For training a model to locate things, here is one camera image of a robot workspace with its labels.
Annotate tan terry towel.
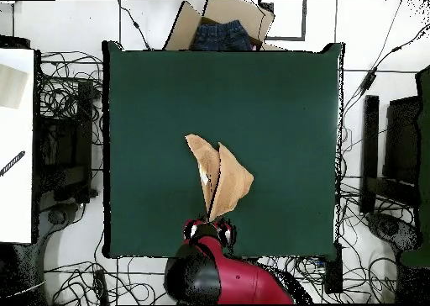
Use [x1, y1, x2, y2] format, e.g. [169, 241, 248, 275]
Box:
[184, 133, 255, 221]

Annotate black power strip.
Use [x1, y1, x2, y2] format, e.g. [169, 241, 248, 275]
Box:
[92, 268, 110, 305]
[323, 243, 343, 295]

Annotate dark green table cloth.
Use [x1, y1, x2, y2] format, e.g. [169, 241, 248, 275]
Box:
[102, 40, 345, 260]

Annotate grey office chair base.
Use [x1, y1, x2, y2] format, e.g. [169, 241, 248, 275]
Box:
[33, 201, 89, 253]

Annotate black rectangular bar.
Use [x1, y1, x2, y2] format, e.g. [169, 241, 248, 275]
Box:
[359, 94, 380, 214]

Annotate black equipment rack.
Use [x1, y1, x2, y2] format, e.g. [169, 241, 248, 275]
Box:
[33, 78, 99, 214]

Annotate blue denim jeans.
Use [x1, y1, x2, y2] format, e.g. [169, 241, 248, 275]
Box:
[190, 19, 254, 51]

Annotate black equipment case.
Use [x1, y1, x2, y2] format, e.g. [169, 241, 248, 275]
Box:
[382, 95, 424, 186]

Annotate white table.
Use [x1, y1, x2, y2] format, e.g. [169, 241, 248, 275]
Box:
[0, 47, 35, 245]

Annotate brown cardboard box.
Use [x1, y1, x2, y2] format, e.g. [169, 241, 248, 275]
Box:
[163, 0, 286, 51]

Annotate beige paper sheet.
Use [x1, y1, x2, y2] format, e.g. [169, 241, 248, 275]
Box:
[0, 62, 29, 110]

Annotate tangled black cables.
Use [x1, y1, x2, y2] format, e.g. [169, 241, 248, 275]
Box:
[254, 181, 416, 303]
[39, 50, 104, 145]
[45, 256, 169, 305]

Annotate black cable with adapter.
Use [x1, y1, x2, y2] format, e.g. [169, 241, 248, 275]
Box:
[342, 23, 430, 119]

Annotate black ridged strap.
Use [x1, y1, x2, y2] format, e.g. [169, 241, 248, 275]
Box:
[0, 150, 27, 177]

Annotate black cable with inline plug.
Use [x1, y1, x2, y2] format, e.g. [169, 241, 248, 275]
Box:
[117, 0, 153, 50]

